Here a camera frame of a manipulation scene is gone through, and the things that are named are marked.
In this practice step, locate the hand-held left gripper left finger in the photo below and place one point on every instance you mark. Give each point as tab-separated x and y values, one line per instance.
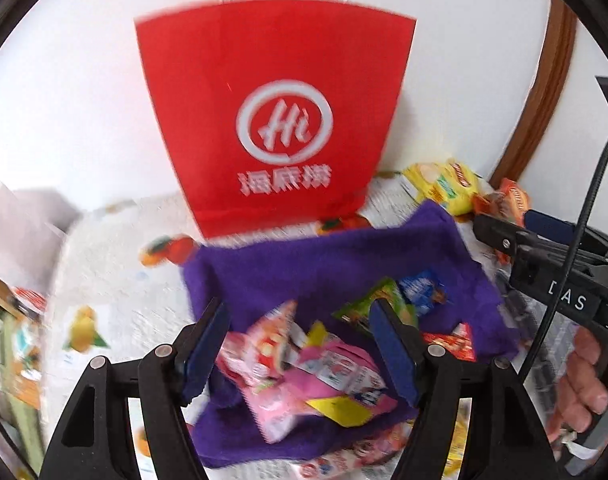
204	355

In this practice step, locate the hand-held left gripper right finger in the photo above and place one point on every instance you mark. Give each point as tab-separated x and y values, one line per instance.
391	352

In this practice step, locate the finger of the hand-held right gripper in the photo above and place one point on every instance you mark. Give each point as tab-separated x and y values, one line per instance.
548	225
498	235

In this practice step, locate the pink mushroom print snack packet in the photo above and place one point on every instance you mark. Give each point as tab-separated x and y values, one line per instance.
254	365

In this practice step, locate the magenta yellow snack packet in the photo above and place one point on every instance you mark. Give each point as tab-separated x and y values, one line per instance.
334	365

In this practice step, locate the person's right hand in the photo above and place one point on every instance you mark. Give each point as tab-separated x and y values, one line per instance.
578	380

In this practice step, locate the orange snack packet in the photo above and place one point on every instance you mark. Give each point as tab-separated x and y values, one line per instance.
508	200

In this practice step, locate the grey plaid cloth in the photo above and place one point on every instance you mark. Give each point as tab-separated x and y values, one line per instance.
523	310

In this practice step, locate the green snack packet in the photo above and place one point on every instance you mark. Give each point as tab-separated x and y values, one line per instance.
359	310

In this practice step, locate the red snack packet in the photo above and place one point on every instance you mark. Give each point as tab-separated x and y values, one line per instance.
453	342

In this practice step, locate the small blue snack packet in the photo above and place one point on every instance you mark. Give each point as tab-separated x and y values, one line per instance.
421	290

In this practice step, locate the yellow printed packet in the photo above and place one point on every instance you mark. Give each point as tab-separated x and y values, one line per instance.
456	440

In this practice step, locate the fruit print tablecloth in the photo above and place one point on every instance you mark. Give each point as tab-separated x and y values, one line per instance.
124	280

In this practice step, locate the purple towel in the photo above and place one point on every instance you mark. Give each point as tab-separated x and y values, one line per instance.
284	270

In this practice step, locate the teal card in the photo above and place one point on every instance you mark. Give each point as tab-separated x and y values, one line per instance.
26	342

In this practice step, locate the red white box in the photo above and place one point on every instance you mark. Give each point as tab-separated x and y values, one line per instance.
31	297

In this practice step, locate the white paper bag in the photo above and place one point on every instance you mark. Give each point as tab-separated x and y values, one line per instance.
19	230

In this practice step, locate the red paper bag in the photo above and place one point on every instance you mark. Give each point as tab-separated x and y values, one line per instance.
194	110

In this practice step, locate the brown wooden door frame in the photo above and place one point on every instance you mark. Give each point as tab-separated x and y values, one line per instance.
548	85

